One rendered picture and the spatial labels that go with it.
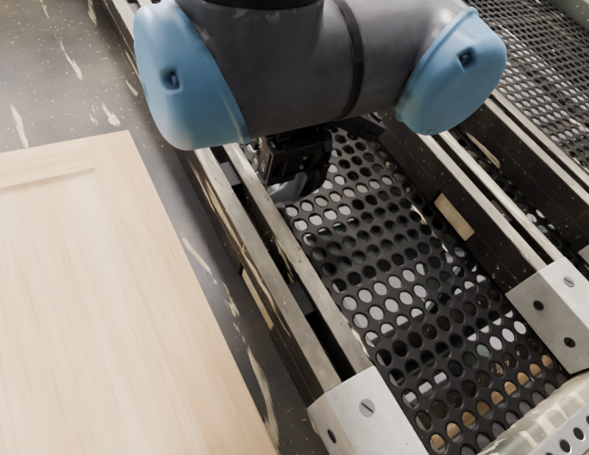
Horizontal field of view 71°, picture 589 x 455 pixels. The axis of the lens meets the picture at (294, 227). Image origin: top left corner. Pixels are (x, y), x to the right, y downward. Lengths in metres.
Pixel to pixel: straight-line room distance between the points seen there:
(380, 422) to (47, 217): 0.43
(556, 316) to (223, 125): 0.52
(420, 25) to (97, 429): 0.42
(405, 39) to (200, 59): 0.12
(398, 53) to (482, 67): 0.05
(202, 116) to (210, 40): 0.03
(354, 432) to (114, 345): 0.25
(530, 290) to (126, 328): 0.51
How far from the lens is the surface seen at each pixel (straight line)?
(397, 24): 0.27
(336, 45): 0.24
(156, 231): 0.53
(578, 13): 1.64
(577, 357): 0.65
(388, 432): 0.43
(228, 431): 0.45
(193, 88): 0.21
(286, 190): 0.52
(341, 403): 0.42
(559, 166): 0.81
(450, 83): 0.27
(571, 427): 0.57
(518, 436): 0.54
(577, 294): 0.64
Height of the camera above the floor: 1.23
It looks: 6 degrees down
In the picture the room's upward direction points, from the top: 16 degrees counter-clockwise
